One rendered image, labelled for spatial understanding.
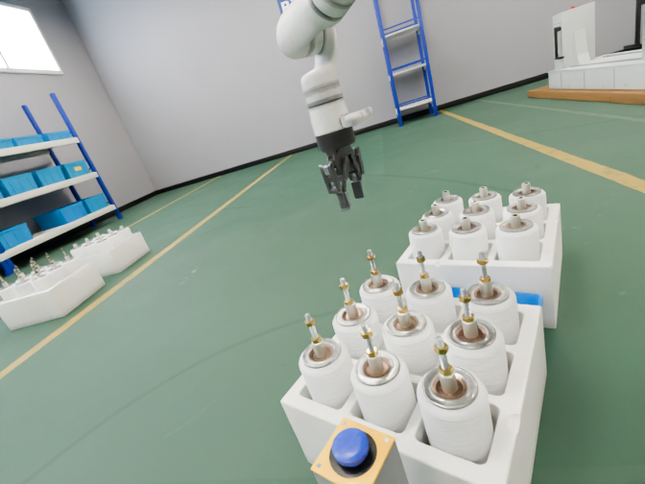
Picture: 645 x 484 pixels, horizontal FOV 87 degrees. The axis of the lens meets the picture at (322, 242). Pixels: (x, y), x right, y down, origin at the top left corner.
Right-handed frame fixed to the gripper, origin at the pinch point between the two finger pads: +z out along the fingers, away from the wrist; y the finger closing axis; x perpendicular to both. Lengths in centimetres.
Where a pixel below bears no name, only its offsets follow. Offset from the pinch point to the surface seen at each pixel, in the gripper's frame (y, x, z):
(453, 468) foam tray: 32.1, 21.9, 29.2
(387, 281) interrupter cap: -1.6, 2.1, 21.8
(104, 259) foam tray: -44, -239, 34
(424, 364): 15.8, 14.1, 28.1
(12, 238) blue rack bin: -65, -483, 12
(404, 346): 16.9, 11.7, 23.2
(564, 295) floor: -35, 37, 47
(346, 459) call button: 43.5, 15.6, 14.2
